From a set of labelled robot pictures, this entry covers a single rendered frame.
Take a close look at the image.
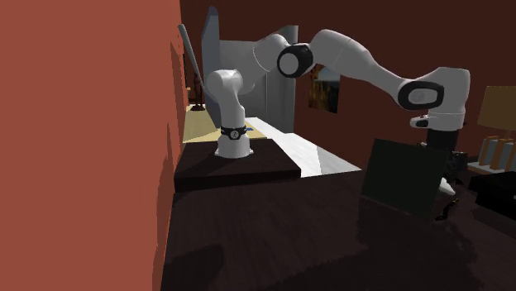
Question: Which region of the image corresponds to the beige table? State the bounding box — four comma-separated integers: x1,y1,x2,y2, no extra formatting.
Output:
182,103,268,145

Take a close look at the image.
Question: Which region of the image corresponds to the framed wall picture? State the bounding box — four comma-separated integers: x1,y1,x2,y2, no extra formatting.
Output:
308,64,342,115

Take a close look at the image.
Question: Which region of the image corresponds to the black and yellow tool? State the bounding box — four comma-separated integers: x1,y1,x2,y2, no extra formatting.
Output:
434,197,461,222

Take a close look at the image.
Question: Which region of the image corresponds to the black side table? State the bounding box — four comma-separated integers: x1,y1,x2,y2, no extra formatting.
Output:
467,170,516,222

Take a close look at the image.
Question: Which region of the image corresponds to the grey door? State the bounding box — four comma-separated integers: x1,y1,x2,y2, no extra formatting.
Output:
201,5,299,135

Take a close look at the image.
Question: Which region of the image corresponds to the grey baseball bat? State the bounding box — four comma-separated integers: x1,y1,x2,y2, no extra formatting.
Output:
177,23,207,94

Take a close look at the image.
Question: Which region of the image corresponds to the dark robot stand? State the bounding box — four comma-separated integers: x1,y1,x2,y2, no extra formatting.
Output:
173,138,303,193

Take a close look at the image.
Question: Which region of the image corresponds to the dark brown figure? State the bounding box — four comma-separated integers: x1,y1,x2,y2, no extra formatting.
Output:
189,74,206,112

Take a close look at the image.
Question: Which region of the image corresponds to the white pointed object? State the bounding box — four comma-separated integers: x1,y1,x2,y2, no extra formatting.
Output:
438,176,457,197

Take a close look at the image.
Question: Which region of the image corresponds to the pale blue orange-framed box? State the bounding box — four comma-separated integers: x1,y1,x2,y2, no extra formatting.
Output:
466,135,516,175

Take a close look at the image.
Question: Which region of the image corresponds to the dark green upright box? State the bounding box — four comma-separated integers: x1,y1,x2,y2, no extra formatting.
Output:
359,138,451,222

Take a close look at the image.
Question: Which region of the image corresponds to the lamp with tan shade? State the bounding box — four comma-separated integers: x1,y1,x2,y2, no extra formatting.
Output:
476,84,516,141

